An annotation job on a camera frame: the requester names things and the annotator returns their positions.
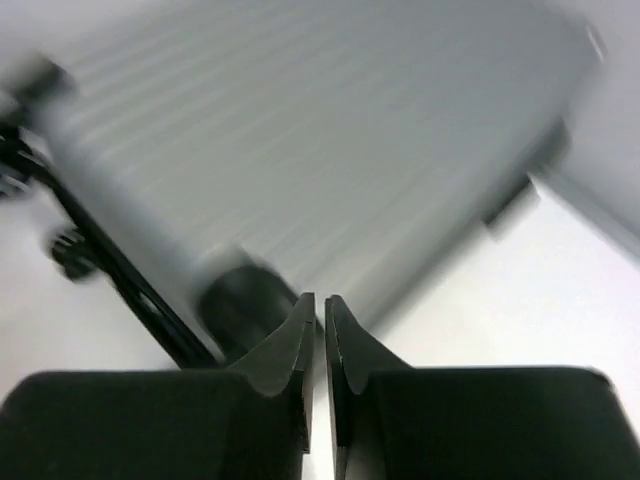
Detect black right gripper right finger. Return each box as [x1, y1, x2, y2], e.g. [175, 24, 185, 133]
[325, 295, 639, 479]

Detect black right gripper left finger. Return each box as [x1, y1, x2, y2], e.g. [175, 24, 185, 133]
[1, 293, 316, 479]

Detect grey hard-shell suitcase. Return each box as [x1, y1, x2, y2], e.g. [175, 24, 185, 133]
[1, 1, 599, 368]

